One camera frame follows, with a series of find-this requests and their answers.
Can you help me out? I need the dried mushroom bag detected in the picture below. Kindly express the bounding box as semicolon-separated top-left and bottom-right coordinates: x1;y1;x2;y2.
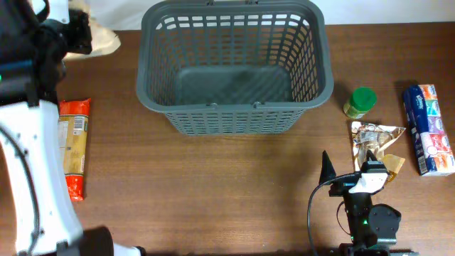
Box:
350;121;406;183

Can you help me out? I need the beige plastic bag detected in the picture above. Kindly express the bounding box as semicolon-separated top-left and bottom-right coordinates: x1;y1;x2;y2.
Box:
64;0;121;60

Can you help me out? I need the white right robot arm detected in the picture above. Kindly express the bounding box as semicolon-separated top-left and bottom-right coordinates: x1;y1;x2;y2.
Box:
317;150;419;256

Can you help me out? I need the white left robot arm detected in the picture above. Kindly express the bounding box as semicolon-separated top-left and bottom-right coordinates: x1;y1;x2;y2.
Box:
1;0;145;255

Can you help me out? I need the green lidded jar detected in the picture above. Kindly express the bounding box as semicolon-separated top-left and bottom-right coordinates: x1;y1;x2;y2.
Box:
343;87;377;119

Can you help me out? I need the tissue multipack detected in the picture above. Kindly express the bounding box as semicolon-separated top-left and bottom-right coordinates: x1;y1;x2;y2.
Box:
402;84;454;176

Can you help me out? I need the orange spaghetti packet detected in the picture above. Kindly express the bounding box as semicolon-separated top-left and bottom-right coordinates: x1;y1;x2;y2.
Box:
58;98;91;201

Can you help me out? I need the grey plastic basket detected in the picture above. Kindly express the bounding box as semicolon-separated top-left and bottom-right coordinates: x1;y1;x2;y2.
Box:
136;0;334;136

